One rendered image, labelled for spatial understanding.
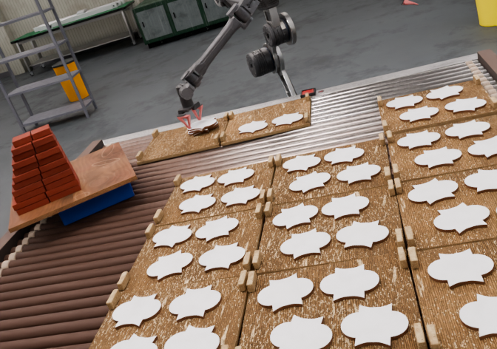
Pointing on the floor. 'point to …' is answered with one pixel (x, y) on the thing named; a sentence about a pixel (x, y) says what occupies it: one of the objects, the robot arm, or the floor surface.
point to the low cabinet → (180, 12)
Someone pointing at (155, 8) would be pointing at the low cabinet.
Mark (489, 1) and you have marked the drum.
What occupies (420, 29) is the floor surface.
